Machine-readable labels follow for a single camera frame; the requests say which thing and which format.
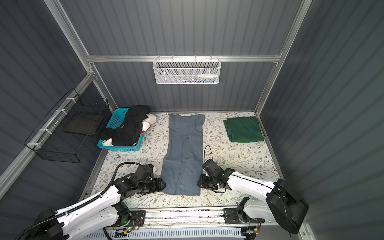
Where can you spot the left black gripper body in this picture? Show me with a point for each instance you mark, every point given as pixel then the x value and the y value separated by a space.
pixel 150 186

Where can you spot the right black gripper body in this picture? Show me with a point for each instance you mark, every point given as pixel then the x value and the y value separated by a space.
pixel 207 181

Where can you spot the grey-blue t-shirt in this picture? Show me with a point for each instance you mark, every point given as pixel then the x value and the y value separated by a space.
pixel 182 164

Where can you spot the teal plastic laundry basket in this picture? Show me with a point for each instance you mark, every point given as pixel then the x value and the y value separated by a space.
pixel 116 121

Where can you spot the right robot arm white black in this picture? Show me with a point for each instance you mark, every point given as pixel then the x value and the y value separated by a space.
pixel 281 201

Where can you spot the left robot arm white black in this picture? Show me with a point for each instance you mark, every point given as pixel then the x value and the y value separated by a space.
pixel 101 210

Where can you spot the floral table cloth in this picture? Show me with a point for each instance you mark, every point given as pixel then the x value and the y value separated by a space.
pixel 251 159

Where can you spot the black t-shirt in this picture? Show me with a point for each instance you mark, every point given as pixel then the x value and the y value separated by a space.
pixel 134 117

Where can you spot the folded dark green t-shirt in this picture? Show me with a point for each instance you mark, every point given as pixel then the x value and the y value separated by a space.
pixel 243 130

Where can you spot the white garment in basket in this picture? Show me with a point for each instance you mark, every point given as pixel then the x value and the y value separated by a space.
pixel 148 121

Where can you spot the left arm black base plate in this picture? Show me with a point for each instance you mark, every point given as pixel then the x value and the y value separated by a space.
pixel 132 219

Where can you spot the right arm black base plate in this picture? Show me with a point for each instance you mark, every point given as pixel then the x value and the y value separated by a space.
pixel 233 216

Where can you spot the aluminium front rail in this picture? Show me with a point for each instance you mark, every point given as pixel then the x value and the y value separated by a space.
pixel 183 216

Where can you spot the white slotted cable duct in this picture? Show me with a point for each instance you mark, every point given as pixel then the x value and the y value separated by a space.
pixel 178 233

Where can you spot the black wire side basket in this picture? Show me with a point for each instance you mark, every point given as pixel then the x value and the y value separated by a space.
pixel 72 134

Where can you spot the white bottle in wire basket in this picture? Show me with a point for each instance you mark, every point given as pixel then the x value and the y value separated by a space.
pixel 210 77

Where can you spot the white wire wall basket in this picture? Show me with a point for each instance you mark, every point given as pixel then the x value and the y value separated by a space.
pixel 184 73

